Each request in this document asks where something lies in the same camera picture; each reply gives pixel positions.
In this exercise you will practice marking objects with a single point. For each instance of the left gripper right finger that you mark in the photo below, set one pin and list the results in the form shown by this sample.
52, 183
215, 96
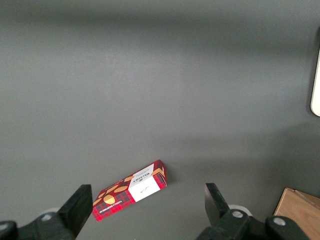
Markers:
225, 225

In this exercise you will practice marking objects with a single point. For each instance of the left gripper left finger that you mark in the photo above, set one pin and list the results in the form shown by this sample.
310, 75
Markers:
62, 220

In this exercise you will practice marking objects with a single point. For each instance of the red tartan cookie box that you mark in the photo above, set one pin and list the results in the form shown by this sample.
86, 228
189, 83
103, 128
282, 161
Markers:
130, 191

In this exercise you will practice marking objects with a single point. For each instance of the wooden two-drawer cabinet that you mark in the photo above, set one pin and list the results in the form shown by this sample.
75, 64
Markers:
300, 215

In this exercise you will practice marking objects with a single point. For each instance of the beige rectangular tray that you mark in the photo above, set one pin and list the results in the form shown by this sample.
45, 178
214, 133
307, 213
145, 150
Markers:
316, 95

